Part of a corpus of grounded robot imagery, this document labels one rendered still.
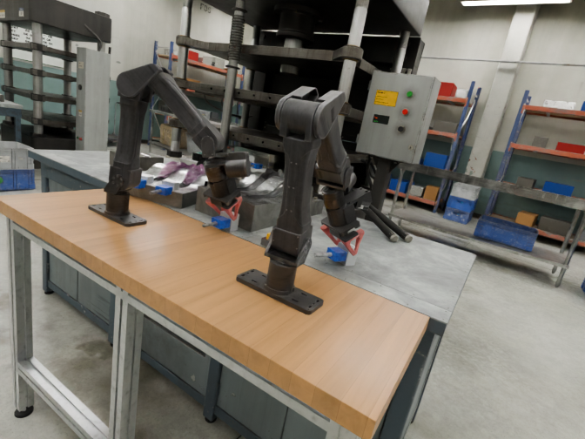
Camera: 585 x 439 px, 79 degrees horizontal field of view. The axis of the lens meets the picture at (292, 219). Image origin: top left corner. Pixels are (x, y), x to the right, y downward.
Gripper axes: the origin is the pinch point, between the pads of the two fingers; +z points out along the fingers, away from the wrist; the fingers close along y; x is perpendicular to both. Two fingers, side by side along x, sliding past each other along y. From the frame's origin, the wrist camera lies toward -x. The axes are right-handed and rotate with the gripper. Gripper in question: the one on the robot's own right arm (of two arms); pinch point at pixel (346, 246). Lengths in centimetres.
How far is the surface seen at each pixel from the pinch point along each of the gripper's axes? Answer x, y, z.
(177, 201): 33, 51, -16
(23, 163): 125, 366, -5
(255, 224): 15.6, 26.2, -6.3
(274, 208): 6.0, 30.6, -5.6
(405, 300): 0.6, -22.7, 5.0
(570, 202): -306, 78, 171
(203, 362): 52, 35, 41
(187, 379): 61, 42, 50
